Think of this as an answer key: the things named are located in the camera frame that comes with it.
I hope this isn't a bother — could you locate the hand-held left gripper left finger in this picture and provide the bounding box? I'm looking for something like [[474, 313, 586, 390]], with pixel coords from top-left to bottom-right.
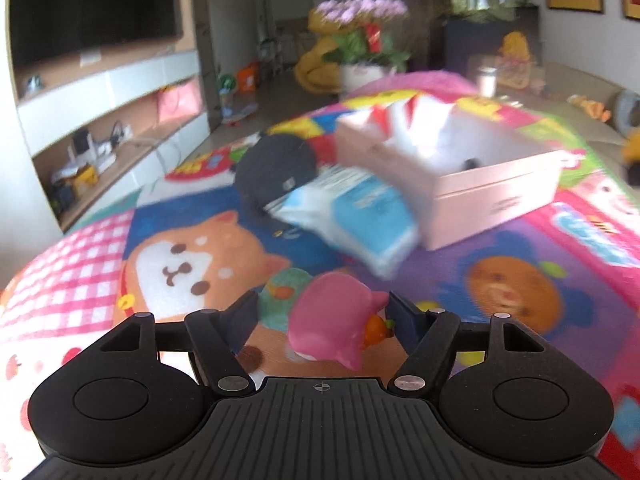
[[96, 289, 262, 397]]

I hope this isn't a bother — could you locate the pink squishy animal toy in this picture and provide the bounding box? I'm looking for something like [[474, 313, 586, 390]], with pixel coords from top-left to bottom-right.
[[287, 272, 396, 372]]

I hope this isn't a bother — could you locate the purple orchid plant in pot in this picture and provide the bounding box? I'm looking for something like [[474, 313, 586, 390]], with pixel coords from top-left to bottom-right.
[[310, 0, 412, 94]]

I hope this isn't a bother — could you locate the pale pink cardboard box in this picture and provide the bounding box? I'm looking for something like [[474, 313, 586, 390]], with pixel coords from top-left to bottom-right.
[[334, 97, 563, 252]]

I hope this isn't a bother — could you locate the orange toy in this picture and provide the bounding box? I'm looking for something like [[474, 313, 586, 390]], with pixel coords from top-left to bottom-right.
[[570, 95, 612, 123]]

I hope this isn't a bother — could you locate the colourful cartoon play mat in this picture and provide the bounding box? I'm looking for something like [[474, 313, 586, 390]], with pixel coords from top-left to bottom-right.
[[0, 71, 640, 480]]

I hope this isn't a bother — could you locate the orange box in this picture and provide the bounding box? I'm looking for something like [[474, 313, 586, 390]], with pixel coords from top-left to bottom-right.
[[236, 62, 260, 92]]

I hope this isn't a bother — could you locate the yellow plush toy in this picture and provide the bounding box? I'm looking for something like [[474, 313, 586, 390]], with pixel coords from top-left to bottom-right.
[[294, 10, 346, 95], [500, 31, 531, 58]]

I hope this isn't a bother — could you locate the pink shopping bag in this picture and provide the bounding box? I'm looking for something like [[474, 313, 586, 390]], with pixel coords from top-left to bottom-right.
[[157, 82, 198, 121]]

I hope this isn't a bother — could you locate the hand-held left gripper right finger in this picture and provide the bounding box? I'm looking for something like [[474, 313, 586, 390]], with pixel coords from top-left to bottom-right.
[[387, 291, 552, 396]]

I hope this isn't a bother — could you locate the black television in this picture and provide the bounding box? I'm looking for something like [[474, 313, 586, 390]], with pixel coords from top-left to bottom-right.
[[10, 0, 183, 68]]

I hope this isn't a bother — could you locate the white cylinder container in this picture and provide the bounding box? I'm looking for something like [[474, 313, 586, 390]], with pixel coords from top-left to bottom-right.
[[476, 66, 498, 97]]

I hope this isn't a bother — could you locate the dark cabinet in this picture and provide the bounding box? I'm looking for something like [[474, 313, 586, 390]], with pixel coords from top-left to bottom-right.
[[440, 5, 543, 73]]

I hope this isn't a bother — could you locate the black plush toy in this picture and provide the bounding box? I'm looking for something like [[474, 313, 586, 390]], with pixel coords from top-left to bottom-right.
[[235, 134, 318, 211]]

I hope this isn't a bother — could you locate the white power strip with cables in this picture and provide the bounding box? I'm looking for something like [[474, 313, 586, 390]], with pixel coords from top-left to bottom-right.
[[97, 122, 133, 154]]

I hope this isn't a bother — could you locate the blue and white packet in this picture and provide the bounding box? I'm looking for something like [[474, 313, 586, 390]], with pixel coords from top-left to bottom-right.
[[262, 165, 421, 280]]

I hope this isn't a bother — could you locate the white and wooden wall cabinet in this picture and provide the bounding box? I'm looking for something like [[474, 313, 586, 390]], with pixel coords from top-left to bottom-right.
[[0, 0, 211, 241]]

